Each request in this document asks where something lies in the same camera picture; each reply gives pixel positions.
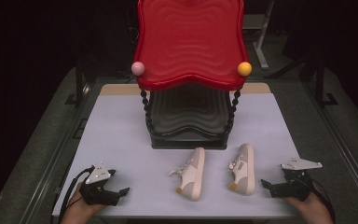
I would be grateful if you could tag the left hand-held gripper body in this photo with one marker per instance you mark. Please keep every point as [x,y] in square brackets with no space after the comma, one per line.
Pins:
[98,194]

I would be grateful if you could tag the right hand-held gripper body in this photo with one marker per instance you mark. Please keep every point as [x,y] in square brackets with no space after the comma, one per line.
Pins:
[295,188]

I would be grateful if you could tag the white and grey sneaker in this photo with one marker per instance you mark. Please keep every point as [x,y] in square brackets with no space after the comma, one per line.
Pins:
[192,177]
[245,174]

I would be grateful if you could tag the red and black shoe rack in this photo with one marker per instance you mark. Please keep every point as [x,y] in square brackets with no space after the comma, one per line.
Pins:
[191,46]

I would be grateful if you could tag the person's left hand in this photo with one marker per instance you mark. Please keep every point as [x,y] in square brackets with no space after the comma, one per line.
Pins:
[77,210]

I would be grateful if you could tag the person's right hand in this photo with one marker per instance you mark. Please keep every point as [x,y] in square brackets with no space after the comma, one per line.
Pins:
[315,211]

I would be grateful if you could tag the black metal stand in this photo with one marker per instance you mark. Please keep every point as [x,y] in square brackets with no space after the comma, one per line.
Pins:
[321,84]
[79,81]

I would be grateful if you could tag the white metal stand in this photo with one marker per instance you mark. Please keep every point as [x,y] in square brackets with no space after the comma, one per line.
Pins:
[262,34]

